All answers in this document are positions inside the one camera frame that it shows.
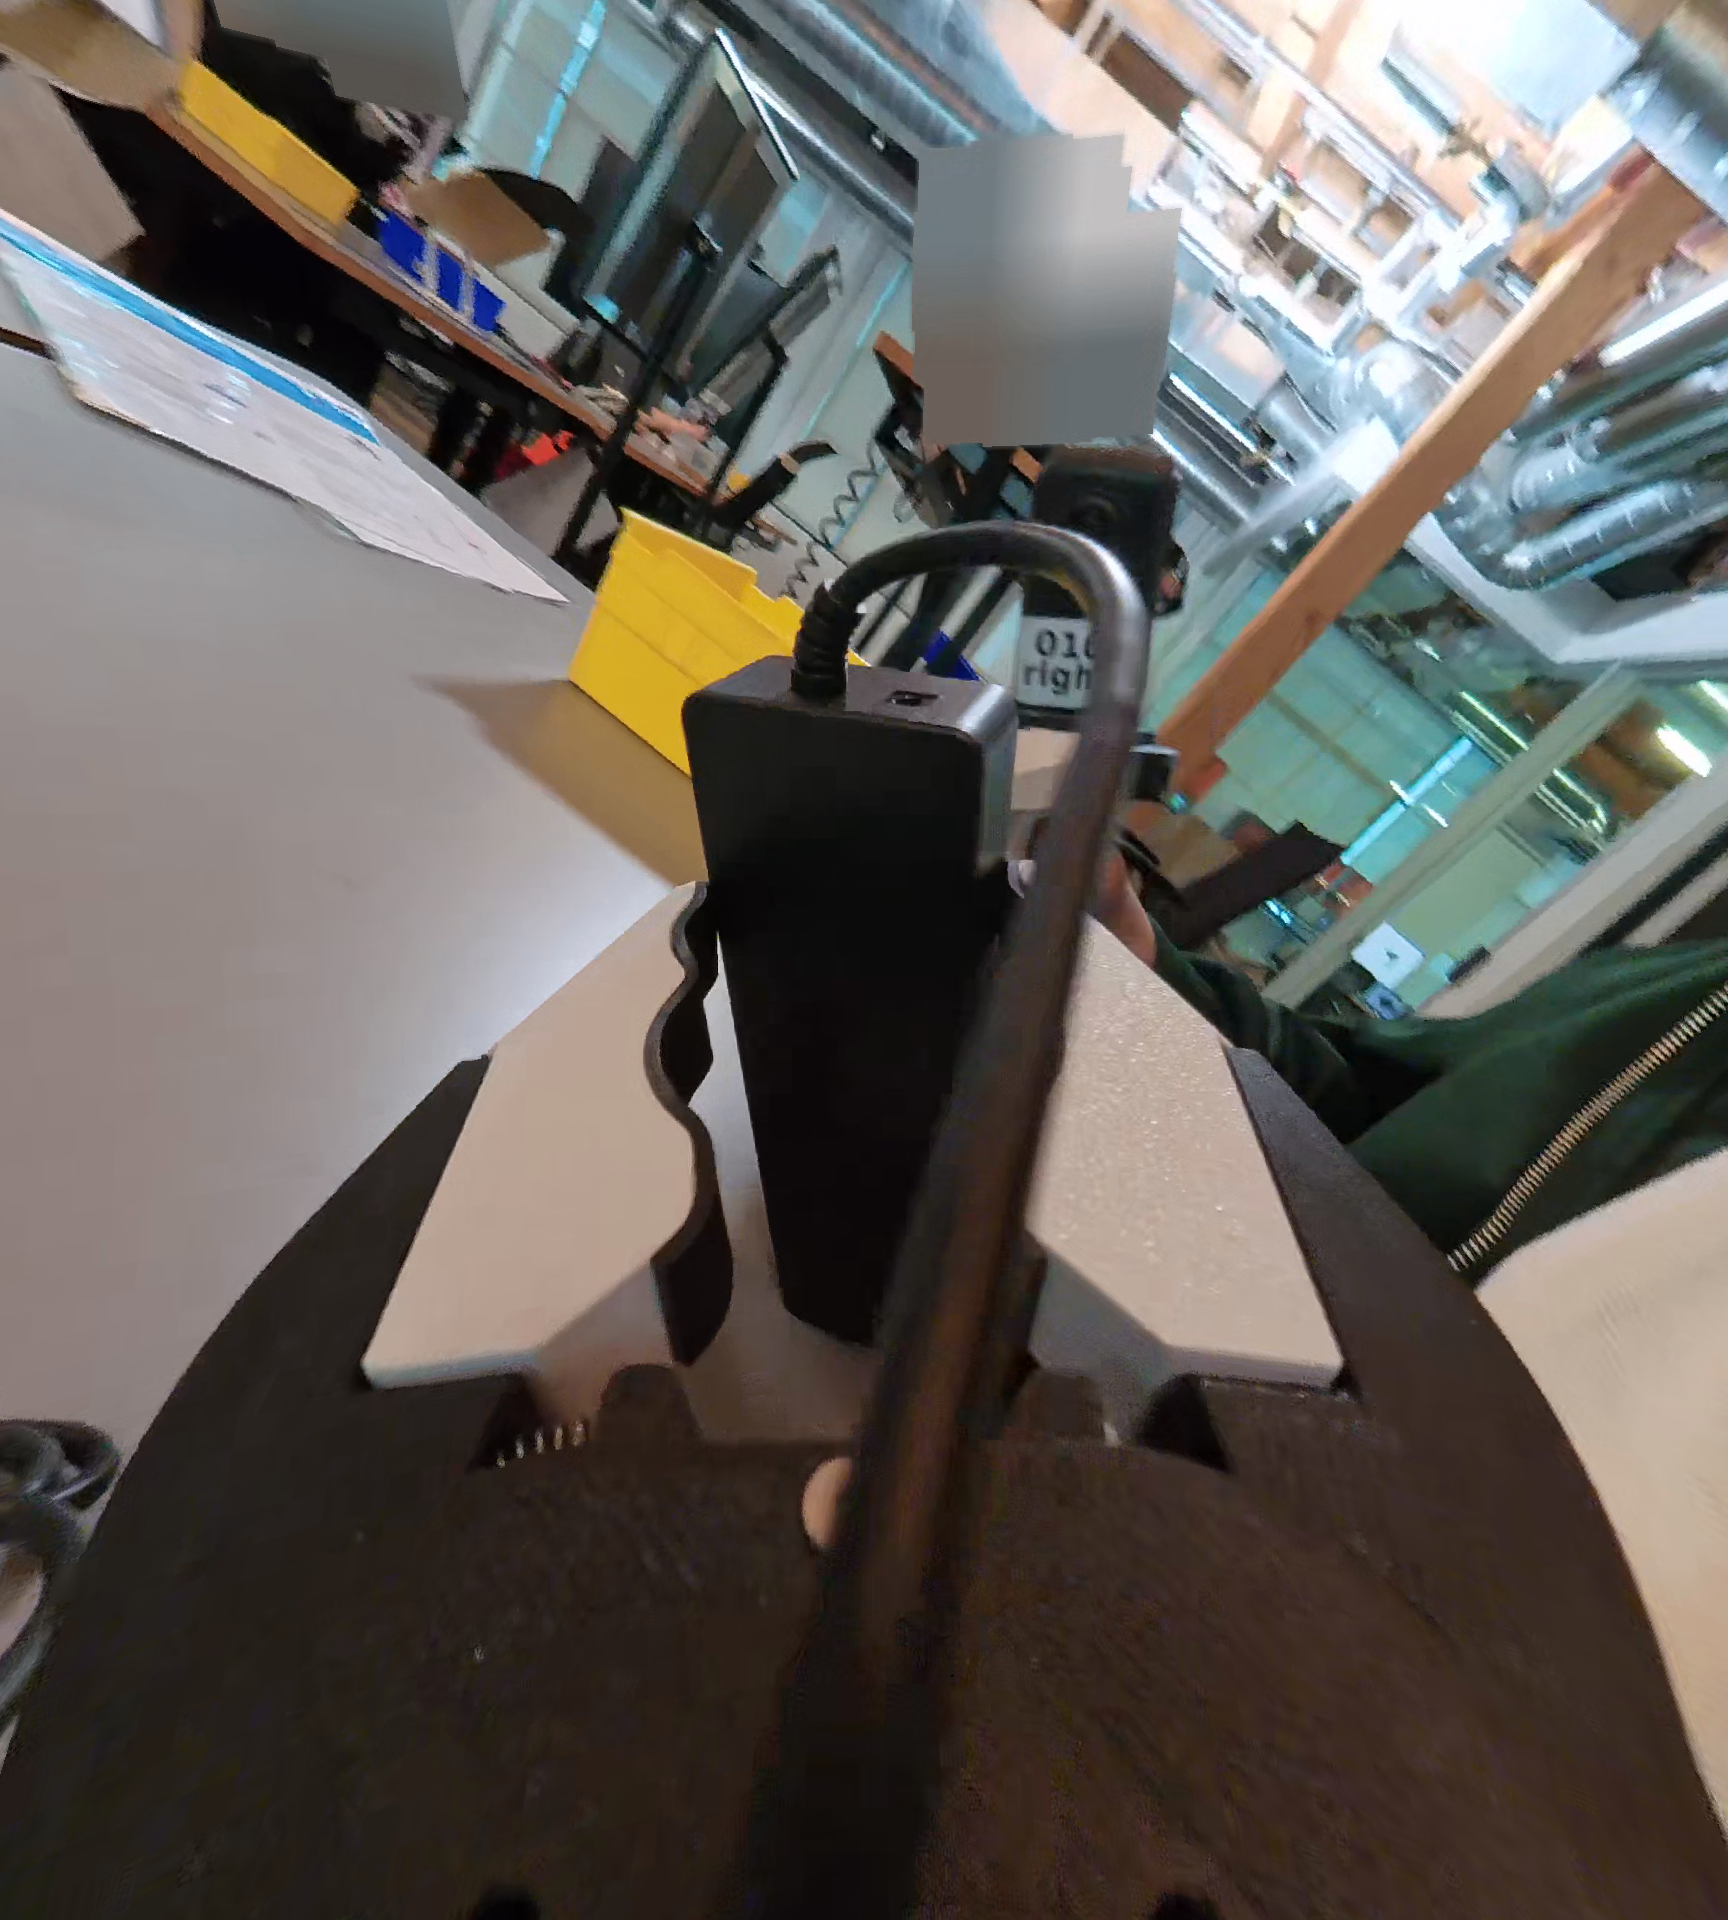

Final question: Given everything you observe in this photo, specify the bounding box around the person's right hand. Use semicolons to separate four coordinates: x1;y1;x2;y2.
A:
1096;848;1165;968

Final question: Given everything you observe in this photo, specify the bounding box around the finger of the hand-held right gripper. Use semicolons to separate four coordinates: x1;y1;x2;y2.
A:
1011;716;1105;887

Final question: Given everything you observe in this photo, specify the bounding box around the person in green jacket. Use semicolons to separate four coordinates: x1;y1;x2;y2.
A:
1351;920;1728;1920

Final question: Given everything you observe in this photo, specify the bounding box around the person's right forearm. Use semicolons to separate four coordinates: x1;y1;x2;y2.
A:
1148;930;1468;1186

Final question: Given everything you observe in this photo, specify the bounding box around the black hub cable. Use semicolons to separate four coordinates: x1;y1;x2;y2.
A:
745;520;1152;1920

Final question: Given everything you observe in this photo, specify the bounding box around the yellow plastic bin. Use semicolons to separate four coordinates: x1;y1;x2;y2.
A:
176;58;360;218
567;508;867;783

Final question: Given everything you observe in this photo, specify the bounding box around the printed paper sheet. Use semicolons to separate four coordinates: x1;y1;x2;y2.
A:
0;179;571;606

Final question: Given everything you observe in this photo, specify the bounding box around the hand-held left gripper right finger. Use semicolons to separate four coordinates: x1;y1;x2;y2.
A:
1020;913;1346;1448

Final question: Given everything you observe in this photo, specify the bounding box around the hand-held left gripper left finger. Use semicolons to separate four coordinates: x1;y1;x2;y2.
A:
358;882;734;1384

